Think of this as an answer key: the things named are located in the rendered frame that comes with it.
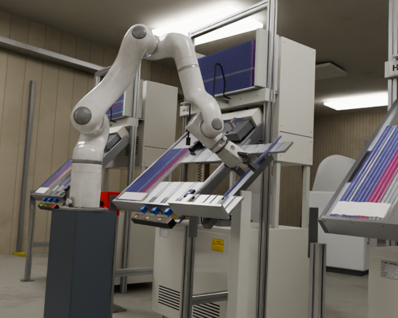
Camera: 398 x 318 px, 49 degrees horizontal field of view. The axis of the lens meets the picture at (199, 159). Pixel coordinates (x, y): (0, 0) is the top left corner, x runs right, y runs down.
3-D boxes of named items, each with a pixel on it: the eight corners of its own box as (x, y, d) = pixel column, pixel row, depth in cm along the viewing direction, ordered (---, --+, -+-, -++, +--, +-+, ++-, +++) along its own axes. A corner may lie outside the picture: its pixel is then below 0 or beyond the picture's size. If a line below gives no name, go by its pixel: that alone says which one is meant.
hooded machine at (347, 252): (382, 272, 514) (383, 158, 525) (364, 277, 468) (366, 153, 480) (323, 264, 560) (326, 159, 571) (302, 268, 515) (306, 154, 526)
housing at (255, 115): (262, 136, 243) (251, 115, 238) (206, 142, 281) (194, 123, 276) (270, 128, 247) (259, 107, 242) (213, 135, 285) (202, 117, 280)
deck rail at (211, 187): (189, 217, 207) (182, 207, 204) (186, 217, 208) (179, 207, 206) (268, 130, 243) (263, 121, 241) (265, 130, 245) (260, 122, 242)
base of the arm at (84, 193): (76, 211, 163) (79, 161, 164) (49, 208, 176) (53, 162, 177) (117, 211, 177) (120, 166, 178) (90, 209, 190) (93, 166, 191)
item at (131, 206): (186, 217, 208) (178, 206, 206) (118, 209, 260) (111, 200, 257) (187, 216, 209) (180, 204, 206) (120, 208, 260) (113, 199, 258)
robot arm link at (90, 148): (67, 162, 172) (71, 101, 174) (81, 165, 191) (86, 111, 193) (97, 163, 172) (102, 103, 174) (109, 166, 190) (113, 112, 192)
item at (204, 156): (232, 167, 228) (227, 159, 226) (160, 169, 279) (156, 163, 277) (265, 130, 245) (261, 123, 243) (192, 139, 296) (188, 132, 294)
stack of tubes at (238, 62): (252, 86, 241) (254, 39, 243) (194, 100, 281) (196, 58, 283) (267, 91, 249) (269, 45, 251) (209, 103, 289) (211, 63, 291)
